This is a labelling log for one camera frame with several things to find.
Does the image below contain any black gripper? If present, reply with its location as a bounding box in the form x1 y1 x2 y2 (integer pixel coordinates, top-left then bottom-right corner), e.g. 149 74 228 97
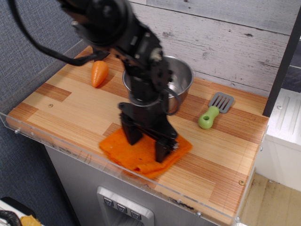
119 96 178 163

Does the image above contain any orange towel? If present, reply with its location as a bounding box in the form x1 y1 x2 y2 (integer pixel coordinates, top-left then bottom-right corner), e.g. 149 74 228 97
99 128 193 179

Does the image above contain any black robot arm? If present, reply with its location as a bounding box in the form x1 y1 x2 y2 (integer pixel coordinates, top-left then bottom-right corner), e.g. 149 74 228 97
61 0 177 162

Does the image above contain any silver dispenser button panel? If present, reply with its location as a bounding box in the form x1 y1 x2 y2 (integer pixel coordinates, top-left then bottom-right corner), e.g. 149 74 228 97
97 186 155 226

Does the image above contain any stainless steel bowl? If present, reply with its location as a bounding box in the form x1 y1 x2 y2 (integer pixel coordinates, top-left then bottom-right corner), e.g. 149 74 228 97
122 55 195 113

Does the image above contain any grey toy fridge cabinet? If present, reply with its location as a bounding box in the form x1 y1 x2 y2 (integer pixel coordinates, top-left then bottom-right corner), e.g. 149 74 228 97
44 145 212 226

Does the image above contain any orange toy carrot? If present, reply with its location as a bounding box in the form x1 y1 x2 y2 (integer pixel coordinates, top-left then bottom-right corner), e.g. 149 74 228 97
91 61 109 88

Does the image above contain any clear acrylic table guard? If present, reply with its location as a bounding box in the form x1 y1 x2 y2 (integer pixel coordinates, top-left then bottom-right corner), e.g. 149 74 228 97
6 36 270 226

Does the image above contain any white toy sink unit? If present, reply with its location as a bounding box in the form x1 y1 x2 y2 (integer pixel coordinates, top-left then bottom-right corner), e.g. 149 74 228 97
255 89 301 191

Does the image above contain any green handled grey spatula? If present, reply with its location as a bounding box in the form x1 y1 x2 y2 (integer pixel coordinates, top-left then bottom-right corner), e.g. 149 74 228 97
198 92 234 129

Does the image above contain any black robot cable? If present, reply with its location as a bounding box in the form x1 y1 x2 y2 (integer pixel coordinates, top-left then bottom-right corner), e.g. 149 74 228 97
8 0 110 66

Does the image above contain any dark right frame post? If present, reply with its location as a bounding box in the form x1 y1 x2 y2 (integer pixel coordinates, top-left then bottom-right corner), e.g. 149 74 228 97
262 0 301 117

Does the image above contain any black braided hose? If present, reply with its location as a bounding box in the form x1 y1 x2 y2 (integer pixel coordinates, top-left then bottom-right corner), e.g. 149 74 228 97
0 210 22 226

